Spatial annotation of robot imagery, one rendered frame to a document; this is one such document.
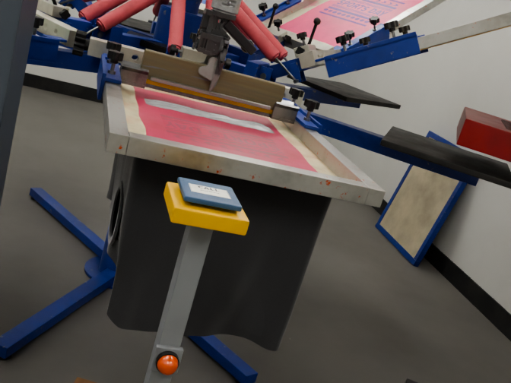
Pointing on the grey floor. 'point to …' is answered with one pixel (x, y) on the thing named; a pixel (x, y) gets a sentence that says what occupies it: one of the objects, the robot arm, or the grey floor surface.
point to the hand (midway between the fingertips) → (211, 85)
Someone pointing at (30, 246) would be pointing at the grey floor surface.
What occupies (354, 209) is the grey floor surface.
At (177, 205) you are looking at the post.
